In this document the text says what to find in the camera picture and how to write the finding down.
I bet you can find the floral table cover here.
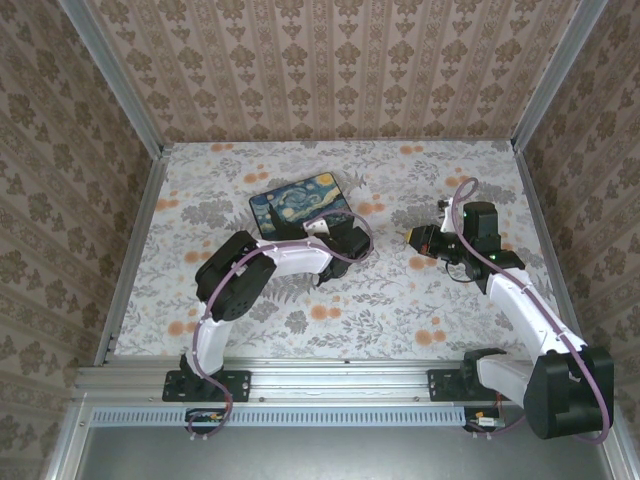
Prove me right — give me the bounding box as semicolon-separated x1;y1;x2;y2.
112;141;571;362

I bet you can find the starry night print flat case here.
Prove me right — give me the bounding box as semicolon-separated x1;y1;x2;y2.
248;171;353;240

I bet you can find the grey metal sheet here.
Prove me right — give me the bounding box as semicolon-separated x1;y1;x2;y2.
74;423;617;480

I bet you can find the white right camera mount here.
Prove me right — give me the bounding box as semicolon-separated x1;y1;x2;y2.
441;198;460;234

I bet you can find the thin black cable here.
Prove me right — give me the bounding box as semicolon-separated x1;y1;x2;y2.
443;258;479;285

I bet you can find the aluminium side rail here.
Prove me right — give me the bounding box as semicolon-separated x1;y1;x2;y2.
93;144;174;369
512;142;589;346

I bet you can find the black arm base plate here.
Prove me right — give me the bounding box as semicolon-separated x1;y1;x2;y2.
162;368;252;403
426;368;501;402

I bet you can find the wide aluminium base rail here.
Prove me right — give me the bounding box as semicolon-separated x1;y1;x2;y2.
72;357;506;405

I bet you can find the aluminium corner post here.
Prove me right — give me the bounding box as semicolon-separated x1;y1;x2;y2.
510;0;614;150
58;0;166;157

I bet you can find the grey slotted cable duct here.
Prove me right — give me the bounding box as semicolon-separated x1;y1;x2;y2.
91;405;470;428

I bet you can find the black cable connector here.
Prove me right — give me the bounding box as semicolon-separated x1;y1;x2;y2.
185;408;225;425
463;407;504;432

